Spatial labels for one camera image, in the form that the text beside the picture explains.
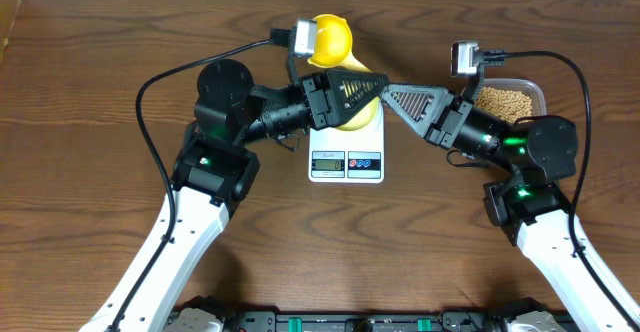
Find white digital kitchen scale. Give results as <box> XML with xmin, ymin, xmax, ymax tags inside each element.
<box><xmin>308</xmin><ymin>102</ymin><xmax>385</xmax><ymax>184</ymax></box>

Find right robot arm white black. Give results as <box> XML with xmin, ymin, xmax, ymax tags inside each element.
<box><xmin>381</xmin><ymin>84</ymin><xmax>639</xmax><ymax>331</ymax></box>

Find clear plastic container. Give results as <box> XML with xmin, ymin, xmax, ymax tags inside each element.
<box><xmin>481</xmin><ymin>78</ymin><xmax>547</xmax><ymax>117</ymax></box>

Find yellow measuring scoop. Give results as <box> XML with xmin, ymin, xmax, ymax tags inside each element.
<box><xmin>307</xmin><ymin>14</ymin><xmax>370</xmax><ymax>72</ymax></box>

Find soybeans in container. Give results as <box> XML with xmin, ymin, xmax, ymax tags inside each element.
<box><xmin>475</xmin><ymin>87</ymin><xmax>533</xmax><ymax>123</ymax></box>

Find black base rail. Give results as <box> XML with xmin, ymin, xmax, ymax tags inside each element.
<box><xmin>163</xmin><ymin>297</ymin><xmax>579</xmax><ymax>332</ymax></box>

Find pale yellow bowl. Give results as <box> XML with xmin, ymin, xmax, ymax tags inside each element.
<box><xmin>338</xmin><ymin>97</ymin><xmax>380</xmax><ymax>132</ymax></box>

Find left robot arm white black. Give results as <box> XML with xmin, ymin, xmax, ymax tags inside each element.
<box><xmin>83</xmin><ymin>59</ymin><xmax>389</xmax><ymax>331</ymax></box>

